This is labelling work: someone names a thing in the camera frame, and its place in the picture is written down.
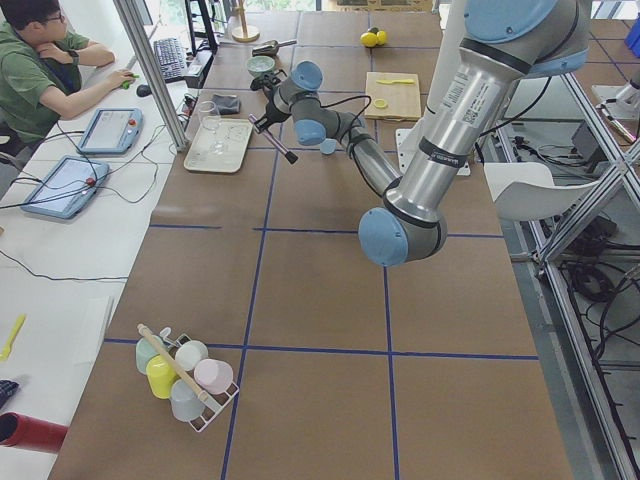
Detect black computer mouse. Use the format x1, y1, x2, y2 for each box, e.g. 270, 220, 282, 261
136, 84, 152, 98

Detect wooden cutting board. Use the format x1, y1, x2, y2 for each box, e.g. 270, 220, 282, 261
365, 72, 423, 121

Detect white cup in rack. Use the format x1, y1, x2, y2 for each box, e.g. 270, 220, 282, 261
175, 340, 209, 372

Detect yellow spatula on desk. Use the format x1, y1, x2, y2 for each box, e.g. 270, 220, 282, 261
0, 314, 27, 361

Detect light blue plastic cup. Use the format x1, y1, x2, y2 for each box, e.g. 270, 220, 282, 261
319, 138, 337, 155

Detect yellow cup in rack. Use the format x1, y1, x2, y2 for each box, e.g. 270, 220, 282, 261
146, 355, 179, 399

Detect pink cup in rack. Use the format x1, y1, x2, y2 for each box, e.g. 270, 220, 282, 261
193, 358, 234, 394

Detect green cup in rack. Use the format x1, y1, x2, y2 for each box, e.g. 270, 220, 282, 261
135, 337, 158, 375

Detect lower blue teach pendant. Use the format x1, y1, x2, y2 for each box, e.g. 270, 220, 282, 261
20, 155, 110, 220

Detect black keyboard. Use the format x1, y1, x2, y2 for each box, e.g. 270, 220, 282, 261
153, 38, 188, 83

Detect person in green shirt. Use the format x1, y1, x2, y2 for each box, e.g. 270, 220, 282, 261
1, 1, 134, 145

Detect wooden mug tree stand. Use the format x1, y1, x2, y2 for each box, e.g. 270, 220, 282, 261
231, 0, 260, 43

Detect metal ice scoop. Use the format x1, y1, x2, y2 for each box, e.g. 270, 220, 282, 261
251, 39, 298, 57

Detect grey cup in rack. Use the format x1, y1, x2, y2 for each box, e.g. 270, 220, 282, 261
170, 379, 204, 422

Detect white wire cup rack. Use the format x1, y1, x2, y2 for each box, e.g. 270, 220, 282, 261
160, 327, 239, 432

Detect red bottle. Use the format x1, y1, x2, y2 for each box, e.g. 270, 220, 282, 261
1, 412, 68, 454

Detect blue teach pendant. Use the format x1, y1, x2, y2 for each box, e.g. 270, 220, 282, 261
76, 108, 144, 155
20, 155, 110, 220

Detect cream bear tray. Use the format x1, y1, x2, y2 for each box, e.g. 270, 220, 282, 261
183, 118, 253, 174

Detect upper blue teach pendant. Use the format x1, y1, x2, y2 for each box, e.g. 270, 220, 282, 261
76, 108, 144, 155

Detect wooden rack handle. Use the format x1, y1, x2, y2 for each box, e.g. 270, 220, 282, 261
137, 323, 209, 403

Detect green bowl with ice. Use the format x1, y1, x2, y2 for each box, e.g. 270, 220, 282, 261
245, 55, 276, 78

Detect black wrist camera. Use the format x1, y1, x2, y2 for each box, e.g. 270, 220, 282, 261
250, 69, 288, 91

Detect clear wine glass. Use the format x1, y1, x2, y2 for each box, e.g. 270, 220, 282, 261
197, 100, 225, 155

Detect yellow plastic knife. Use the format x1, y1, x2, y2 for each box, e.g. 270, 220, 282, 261
376, 78, 415, 85

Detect aluminium frame post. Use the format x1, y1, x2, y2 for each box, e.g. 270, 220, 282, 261
113, 0, 189, 152

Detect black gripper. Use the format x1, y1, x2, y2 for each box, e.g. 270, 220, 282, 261
254, 103, 291, 133

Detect grey folded cloth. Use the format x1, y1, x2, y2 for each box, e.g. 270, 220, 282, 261
211, 94, 241, 115

